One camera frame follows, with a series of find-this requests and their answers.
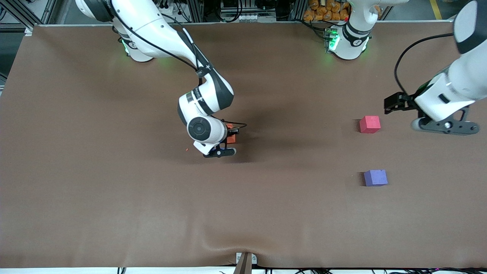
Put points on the white connector block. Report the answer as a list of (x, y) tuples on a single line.
[(250, 17)]

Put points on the white power strip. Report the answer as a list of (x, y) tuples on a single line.
[(169, 9)]

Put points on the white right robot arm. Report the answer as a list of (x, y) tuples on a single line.
[(152, 26)]

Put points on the metal bracket with brown post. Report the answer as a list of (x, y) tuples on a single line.
[(245, 260)]

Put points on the purple foam block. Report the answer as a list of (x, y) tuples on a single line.
[(376, 177)]

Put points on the brown table cover sheet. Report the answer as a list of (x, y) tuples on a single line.
[(243, 209)]

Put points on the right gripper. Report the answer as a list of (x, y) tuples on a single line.
[(229, 133)]

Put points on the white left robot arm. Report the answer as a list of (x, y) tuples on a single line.
[(354, 38)]

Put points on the orange foam block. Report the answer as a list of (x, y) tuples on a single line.
[(231, 139)]

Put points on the red foam block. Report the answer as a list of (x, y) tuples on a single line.
[(370, 124)]

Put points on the aluminium frame beam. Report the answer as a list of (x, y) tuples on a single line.
[(23, 15)]

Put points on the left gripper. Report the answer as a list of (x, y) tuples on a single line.
[(408, 102)]

